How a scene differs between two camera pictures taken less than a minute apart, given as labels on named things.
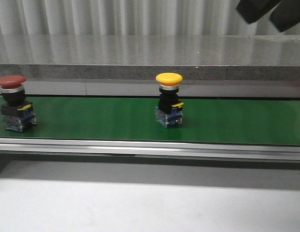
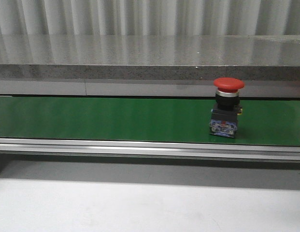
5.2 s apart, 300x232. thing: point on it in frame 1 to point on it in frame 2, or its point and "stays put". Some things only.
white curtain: [129, 17] stays put
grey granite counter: [217, 66] stays put
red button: [17, 113] to [224, 118]
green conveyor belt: [273, 121] stays put
